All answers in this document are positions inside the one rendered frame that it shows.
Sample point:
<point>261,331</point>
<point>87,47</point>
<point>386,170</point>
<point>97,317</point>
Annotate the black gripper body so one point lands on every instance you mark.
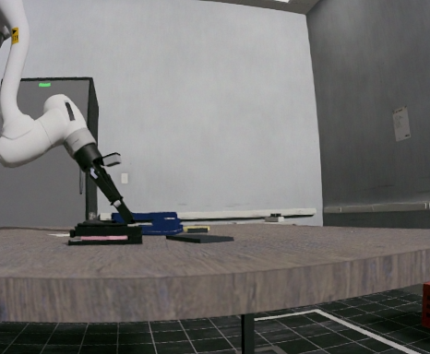
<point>89,156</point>

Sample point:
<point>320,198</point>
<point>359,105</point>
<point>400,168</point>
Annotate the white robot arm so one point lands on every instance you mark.
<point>24,140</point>

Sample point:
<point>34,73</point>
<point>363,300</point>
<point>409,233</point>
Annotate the blue telephone handset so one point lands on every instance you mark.
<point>151,215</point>

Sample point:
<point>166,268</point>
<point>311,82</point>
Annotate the blue phone casing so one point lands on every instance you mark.
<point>165,226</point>

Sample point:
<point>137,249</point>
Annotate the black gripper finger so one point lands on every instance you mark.
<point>110,194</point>
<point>112,184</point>

